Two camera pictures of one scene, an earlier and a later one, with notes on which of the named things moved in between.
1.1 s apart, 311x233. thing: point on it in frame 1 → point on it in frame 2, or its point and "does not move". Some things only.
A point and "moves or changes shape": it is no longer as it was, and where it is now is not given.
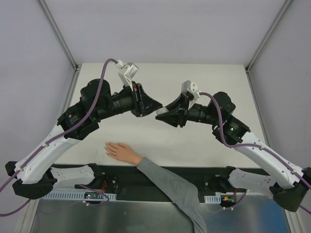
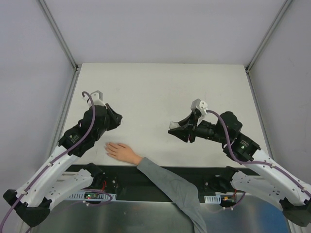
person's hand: x=122 y=152 does not move
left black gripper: x=137 y=100 → x=111 y=115
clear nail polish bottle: x=162 y=110 moves or changes shape
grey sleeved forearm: x=183 y=192 does not move
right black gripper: x=182 y=111 → x=192 y=131
